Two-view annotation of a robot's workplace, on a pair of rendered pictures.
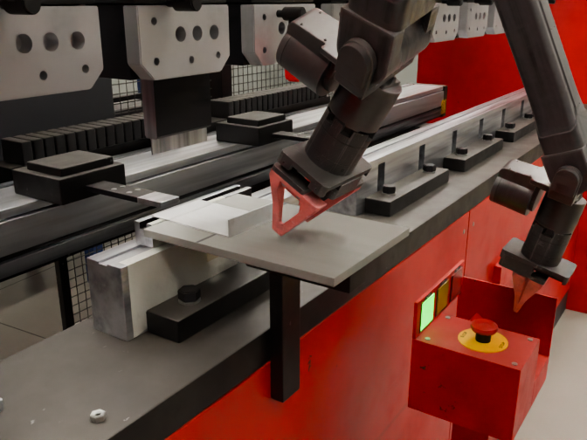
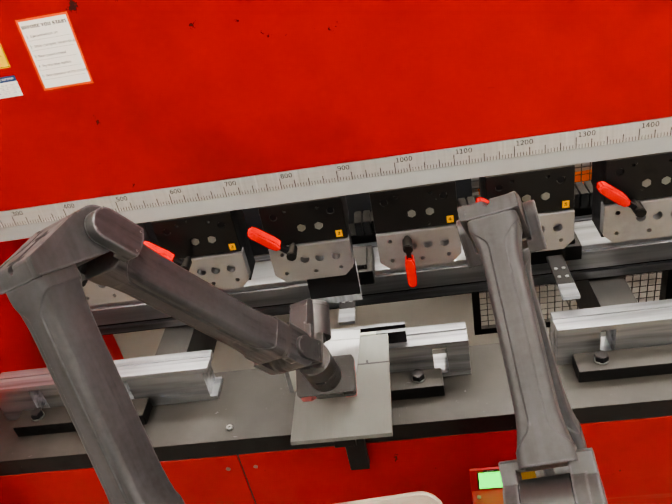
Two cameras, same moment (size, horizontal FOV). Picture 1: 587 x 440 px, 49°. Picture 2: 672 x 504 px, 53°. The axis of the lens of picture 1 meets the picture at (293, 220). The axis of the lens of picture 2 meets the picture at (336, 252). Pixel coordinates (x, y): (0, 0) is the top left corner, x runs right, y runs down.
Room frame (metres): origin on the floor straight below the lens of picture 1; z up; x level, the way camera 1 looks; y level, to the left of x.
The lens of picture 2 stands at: (0.36, -0.85, 1.90)
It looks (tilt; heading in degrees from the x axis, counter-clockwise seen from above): 33 degrees down; 65
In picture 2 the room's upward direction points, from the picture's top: 12 degrees counter-clockwise
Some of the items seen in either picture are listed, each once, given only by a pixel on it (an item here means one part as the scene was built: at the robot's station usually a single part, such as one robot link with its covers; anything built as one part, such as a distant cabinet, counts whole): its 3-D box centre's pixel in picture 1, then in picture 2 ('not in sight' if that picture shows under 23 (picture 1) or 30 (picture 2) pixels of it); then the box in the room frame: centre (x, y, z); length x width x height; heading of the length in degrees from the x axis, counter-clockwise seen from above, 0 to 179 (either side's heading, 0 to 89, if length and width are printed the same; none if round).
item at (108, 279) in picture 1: (213, 250); (375, 357); (0.86, 0.11, 0.92); 0.39 x 0.06 x 0.10; 146
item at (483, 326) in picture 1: (483, 333); not in sight; (0.86, -0.28, 0.79); 0.04 x 0.04 x 0.04
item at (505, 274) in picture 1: (505, 270); not in sight; (1.58, -0.56, 0.59); 0.15 x 0.02 x 0.07; 146
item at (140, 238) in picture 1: (197, 213); (358, 336); (0.84, 0.13, 0.99); 0.20 x 0.03 x 0.03; 146
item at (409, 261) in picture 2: (290, 44); (409, 261); (0.91, 0.00, 1.20); 0.04 x 0.02 x 0.10; 56
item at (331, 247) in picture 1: (276, 231); (343, 385); (0.73, 0.02, 1.00); 0.26 x 0.18 x 0.01; 56
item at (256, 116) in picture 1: (285, 130); (556, 258); (1.29, 0.02, 1.01); 0.26 x 0.12 x 0.05; 56
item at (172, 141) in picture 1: (178, 110); (334, 283); (0.81, 0.14, 1.13); 0.10 x 0.02 x 0.10; 146
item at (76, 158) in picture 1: (103, 182); (347, 283); (0.91, 0.27, 1.01); 0.26 x 0.12 x 0.05; 56
